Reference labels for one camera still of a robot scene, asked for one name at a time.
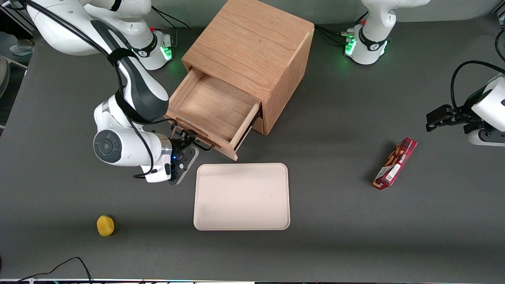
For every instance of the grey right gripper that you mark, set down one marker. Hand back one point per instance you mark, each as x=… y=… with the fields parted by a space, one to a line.
x=177 y=145

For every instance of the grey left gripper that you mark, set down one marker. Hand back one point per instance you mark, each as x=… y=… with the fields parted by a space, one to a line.
x=462 y=116

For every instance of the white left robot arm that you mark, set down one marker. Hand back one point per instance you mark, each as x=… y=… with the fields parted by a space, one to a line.
x=373 y=27

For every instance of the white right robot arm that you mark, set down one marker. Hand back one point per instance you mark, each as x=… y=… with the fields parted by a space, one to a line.
x=122 y=148

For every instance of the wooden two-drawer cabinet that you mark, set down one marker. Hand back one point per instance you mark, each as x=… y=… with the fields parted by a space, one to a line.
x=252 y=43

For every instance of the red snack box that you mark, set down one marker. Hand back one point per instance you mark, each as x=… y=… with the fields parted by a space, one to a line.
x=395 y=163

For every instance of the beige rectangular tray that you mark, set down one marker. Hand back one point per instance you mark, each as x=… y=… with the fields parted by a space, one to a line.
x=241 y=196

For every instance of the yellow lemon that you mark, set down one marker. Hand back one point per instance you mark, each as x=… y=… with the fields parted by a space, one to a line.
x=105 y=225

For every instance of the white shoe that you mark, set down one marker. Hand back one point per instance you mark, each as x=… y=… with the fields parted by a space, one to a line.
x=21 y=47

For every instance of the grey round seat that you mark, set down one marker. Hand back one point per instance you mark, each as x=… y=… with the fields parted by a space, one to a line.
x=3 y=75

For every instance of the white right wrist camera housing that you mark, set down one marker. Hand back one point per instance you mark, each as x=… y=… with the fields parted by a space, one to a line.
x=158 y=174

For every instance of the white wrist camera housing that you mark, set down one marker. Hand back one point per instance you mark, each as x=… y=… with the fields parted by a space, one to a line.
x=493 y=104
x=158 y=174

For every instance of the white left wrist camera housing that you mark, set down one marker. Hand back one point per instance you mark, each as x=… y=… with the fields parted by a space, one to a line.
x=493 y=104

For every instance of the aluminium frame bar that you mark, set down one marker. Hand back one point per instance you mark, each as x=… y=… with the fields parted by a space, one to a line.
x=17 y=20

